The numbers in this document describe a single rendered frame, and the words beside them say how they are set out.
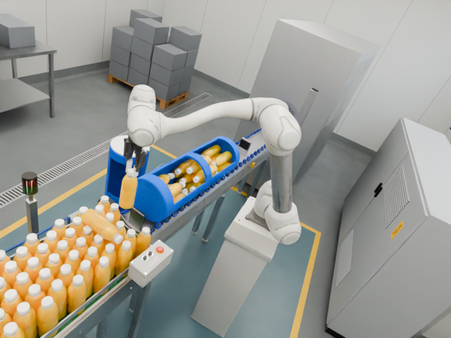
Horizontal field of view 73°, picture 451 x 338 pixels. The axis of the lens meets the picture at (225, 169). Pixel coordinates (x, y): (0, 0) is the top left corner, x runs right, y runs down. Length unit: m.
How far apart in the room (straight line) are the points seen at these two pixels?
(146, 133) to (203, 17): 6.05
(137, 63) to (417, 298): 4.78
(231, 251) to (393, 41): 5.10
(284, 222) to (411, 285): 1.29
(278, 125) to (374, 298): 1.85
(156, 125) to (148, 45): 4.18
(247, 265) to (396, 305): 1.24
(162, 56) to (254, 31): 2.22
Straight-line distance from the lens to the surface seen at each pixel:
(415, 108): 6.59
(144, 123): 1.13
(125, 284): 1.72
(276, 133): 1.23
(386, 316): 2.89
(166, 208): 1.77
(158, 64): 5.25
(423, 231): 2.37
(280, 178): 1.44
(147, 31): 5.29
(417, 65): 6.43
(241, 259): 2.03
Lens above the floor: 2.34
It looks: 33 degrees down
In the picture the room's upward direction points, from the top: 20 degrees clockwise
